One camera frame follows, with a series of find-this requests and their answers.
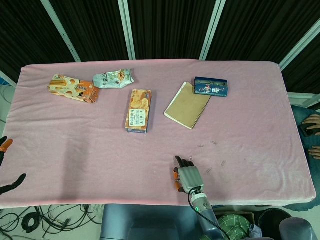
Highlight black phone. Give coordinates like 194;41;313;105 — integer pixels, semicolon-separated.
298;124;316;137

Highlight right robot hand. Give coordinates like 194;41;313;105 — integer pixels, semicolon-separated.
172;155;205;195

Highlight grey robot torso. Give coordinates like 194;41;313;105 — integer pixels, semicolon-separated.
99;204;208;240

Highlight black coiled cable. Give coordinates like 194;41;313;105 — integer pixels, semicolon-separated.
21;212;41;232

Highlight person's blue jeans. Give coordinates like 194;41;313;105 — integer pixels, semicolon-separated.
287;104;320;213

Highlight silver green snack bag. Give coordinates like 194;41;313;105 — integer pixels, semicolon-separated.
92;68;136;90

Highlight person's right hand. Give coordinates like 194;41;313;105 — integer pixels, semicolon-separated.
301;114;320;136

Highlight blue orange cookie box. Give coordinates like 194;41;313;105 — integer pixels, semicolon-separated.
124;89;153;135

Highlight pink table cloth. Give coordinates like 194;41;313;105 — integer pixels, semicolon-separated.
0;59;316;210

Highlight black floor cable bundle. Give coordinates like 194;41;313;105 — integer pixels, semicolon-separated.
0;203;106;240

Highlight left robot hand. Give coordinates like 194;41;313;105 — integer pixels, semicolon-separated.
0;136;27;197

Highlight crumpled orange snack box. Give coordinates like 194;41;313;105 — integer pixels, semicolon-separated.
47;73;101;104

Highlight blue pencil case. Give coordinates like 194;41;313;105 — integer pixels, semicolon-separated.
193;76;229;98

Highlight brown cardboard box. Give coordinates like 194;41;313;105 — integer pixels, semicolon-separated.
213;209;256;226

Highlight brown spiral notebook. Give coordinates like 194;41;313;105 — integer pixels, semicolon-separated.
163;81;212;130

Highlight black pleated partition panel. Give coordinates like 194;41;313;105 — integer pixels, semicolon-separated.
0;0;77;77
206;0;320;66
49;0;130;62
127;0;218;61
282;32;320;95

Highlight green checkered cloth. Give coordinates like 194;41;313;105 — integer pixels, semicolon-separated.
217;213;253;240

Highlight black waste bin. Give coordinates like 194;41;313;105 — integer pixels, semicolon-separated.
258;209;293;240

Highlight white partition post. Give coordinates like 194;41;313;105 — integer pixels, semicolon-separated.
0;69;18;87
117;0;137;61
278;18;320;71
39;0;82;63
199;0;227;61

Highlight person's left hand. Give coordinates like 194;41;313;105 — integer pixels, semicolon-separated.
307;145;320;160

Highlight light blue crumpled cloth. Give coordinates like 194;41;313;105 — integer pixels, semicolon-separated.
248;223;263;238

